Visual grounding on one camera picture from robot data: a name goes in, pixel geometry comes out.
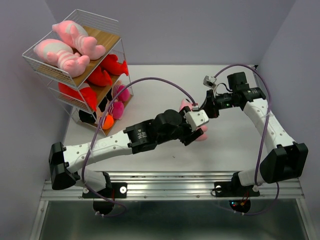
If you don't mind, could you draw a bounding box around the boy doll pink hat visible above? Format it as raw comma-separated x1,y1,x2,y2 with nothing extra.
106,84,131,102
98,98,125,120

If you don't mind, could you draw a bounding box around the boy doll black hair orange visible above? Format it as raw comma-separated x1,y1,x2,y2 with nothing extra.
95,112,114,130

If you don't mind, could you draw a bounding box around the red shark plush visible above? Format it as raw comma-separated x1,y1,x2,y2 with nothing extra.
58,81,98,112
100,54,129,76

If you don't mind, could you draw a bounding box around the red whale plush back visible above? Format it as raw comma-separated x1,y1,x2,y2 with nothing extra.
86,66,113,87

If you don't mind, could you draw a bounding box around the pink frog plush striped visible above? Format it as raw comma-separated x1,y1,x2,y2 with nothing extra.
33,38,90,78

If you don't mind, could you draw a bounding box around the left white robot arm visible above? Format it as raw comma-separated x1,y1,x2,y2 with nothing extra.
48,107,209,197

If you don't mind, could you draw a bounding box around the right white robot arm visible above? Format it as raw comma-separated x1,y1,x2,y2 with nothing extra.
201,72,309,197

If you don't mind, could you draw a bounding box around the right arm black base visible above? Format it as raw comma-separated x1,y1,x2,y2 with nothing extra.
210,172,260,214

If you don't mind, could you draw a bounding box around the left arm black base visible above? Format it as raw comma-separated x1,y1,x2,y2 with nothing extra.
82,172,128,218

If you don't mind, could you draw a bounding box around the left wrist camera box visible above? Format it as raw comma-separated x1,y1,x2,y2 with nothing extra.
184,109,209,132

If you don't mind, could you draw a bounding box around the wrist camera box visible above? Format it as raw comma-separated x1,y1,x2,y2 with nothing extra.
184,109,209,132
203,75,217,89

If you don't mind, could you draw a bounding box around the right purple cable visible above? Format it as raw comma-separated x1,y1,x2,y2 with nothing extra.
213,63,280,216

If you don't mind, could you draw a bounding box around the purple cable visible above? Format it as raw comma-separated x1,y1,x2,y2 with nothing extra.
213,63,280,216
81,77,200,218

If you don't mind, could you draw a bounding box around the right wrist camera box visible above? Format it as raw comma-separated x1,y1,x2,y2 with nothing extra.
203,75,217,89

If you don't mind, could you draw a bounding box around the aluminium rail frame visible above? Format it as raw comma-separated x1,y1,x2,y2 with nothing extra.
41,170,305,202

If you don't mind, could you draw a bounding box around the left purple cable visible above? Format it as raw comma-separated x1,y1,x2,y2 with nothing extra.
81,77,200,218

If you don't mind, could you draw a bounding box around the white wire wooden shelf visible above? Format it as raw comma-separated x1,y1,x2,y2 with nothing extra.
22,9,133,135

